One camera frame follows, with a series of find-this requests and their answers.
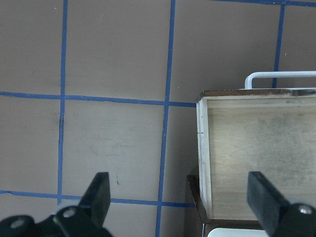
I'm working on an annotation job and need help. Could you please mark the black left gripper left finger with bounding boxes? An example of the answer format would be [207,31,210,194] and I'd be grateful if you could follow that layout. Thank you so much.
[0,172,112,237]

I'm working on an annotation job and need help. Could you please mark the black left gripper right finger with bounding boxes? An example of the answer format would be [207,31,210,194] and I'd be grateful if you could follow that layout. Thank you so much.
[247,171,316,237]

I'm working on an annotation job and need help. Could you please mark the dark brown drawer cabinet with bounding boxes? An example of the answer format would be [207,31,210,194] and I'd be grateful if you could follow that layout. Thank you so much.
[184,175,262,237]

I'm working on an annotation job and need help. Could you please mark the open wooden drawer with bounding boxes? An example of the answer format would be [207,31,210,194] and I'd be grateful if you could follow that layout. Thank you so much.
[197,88,316,220]

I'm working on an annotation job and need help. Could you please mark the white drawer handle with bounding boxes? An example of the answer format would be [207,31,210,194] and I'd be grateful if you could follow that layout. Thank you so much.
[244,71,316,90]

